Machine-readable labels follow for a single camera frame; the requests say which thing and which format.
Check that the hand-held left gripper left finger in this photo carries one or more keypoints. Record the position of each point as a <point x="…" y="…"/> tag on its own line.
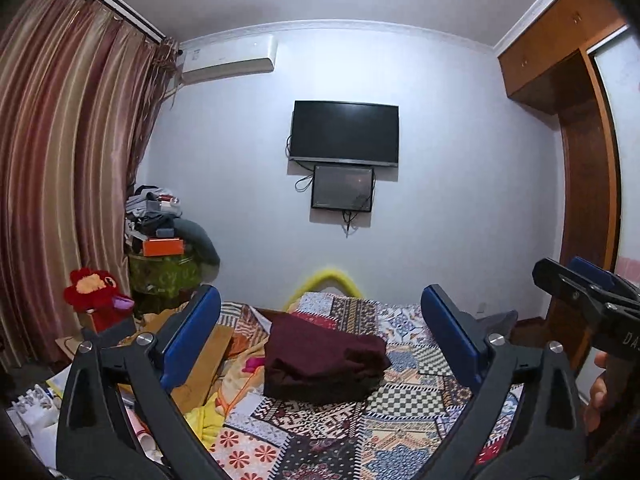
<point x="192" y="335"/>

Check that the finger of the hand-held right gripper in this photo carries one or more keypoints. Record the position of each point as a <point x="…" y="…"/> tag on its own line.
<point x="595" y="269"/>
<point x="565" y="282"/>

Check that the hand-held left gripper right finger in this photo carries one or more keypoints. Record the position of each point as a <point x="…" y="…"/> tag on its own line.
<point x="450" y="335"/>

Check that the maroon shirt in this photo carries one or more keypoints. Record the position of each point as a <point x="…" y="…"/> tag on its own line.
<point x="325" y="360"/>

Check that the pile of folded clothes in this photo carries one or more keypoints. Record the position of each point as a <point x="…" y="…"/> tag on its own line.
<point x="147" y="210"/>

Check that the person's right hand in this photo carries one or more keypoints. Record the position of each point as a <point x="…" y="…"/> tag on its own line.
<point x="596" y="395"/>

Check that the brown cardboard sheet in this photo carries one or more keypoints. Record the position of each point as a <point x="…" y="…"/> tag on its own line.
<point x="210" y="360"/>

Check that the pink cloth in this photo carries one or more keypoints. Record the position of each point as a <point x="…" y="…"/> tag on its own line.
<point x="630" y="267"/>

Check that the yellow cloth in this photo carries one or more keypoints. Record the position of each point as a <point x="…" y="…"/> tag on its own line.
<point x="207" y="420"/>

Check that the patchwork bedsheet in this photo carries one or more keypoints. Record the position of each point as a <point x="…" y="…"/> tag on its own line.
<point x="400" y="410"/>

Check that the orange box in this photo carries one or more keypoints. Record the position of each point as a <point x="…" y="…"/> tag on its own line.
<point x="162" y="247"/>

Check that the dark grey jacket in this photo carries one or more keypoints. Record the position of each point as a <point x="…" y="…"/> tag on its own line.
<point x="197" y="240"/>

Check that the wooden wardrobe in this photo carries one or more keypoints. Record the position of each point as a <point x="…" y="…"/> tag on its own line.
<point x="585" y="170"/>

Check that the red plush toy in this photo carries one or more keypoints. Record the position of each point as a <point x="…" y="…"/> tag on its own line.
<point x="95" y="295"/>

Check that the white red floral sheet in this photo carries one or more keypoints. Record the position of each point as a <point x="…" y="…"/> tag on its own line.
<point x="245" y="452"/>

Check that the striped brown curtain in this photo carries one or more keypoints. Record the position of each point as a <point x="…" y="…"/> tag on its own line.
<point x="60" y="160"/>

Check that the white air conditioner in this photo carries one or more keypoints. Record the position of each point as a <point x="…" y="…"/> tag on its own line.
<point x="230" y="60"/>

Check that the small black wall monitor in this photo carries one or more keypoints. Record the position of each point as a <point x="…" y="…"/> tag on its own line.
<point x="342" y="187"/>

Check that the black wall television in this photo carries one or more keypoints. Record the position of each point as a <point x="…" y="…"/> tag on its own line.
<point x="345" y="132"/>

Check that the white curtain rail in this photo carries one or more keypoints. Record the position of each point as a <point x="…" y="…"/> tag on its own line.
<point x="115" y="7"/>

